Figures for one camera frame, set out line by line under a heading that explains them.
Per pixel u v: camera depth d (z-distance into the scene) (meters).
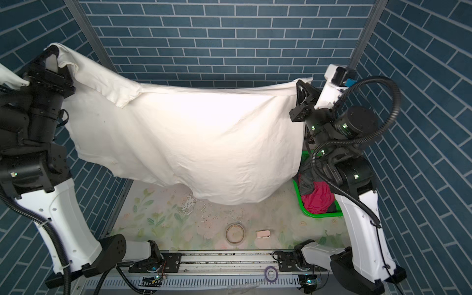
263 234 0.80
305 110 0.40
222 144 0.52
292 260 0.74
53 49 0.36
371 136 0.28
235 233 0.81
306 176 0.84
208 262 0.75
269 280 0.70
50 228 0.32
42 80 0.32
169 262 0.74
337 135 0.32
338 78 0.34
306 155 0.58
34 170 0.30
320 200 0.83
